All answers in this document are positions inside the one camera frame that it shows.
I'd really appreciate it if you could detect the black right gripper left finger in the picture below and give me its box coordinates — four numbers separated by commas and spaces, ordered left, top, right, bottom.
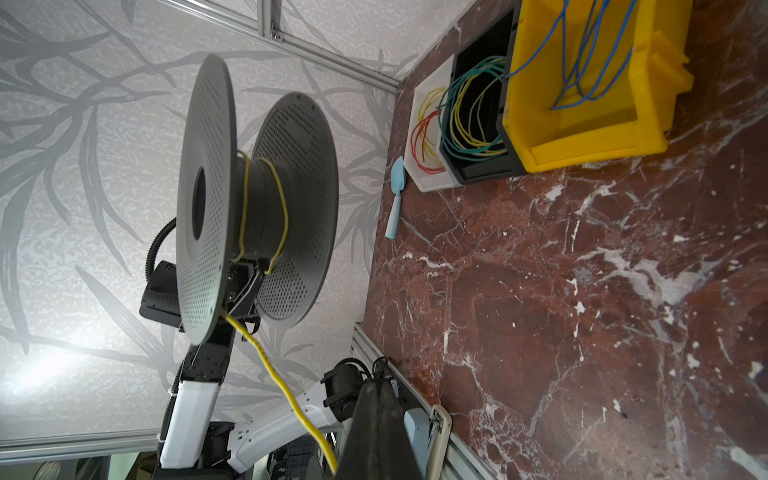
334, 379, 384, 479

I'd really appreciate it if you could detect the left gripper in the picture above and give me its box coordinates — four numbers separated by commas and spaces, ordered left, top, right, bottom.
224, 261, 264, 327

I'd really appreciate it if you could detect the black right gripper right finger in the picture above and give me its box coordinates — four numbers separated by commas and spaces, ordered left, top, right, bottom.
380, 380, 423, 479

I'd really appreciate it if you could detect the yellow cable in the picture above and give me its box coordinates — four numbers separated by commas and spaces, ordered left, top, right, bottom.
415, 86, 448, 169
218, 149, 340, 476

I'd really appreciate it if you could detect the grey perforated spool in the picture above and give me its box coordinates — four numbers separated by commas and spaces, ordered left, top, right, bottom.
176, 54, 339, 344

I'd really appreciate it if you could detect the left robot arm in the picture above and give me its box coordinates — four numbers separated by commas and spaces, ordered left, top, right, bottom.
154, 216, 370, 479

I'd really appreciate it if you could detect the light blue toy shovel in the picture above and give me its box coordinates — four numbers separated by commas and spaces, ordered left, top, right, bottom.
385, 156, 406, 240

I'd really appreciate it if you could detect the white plastic bin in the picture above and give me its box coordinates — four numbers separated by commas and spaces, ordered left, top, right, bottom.
404, 55, 460, 193

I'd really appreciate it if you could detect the black plastic bin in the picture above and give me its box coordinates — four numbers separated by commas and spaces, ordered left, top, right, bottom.
438, 5, 526, 184

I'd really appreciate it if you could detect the yellow plastic bin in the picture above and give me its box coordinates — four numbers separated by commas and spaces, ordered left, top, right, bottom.
502, 1, 694, 173

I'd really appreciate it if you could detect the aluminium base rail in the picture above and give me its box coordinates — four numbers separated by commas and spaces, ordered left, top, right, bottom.
350, 323, 499, 480

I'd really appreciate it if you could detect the red cable coil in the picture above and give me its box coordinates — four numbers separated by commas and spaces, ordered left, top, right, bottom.
410, 107, 448, 176

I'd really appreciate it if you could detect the yellow cable in white bin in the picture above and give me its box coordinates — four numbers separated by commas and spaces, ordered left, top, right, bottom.
415, 86, 448, 169

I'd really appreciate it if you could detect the yellow-green cable coil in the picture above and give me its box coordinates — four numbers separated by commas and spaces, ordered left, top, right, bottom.
451, 68, 508, 158

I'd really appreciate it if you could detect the green cable coil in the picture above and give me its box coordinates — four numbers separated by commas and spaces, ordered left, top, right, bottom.
436, 55, 511, 163

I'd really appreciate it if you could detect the blue cable coil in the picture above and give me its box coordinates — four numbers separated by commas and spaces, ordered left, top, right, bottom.
506, 0, 638, 112

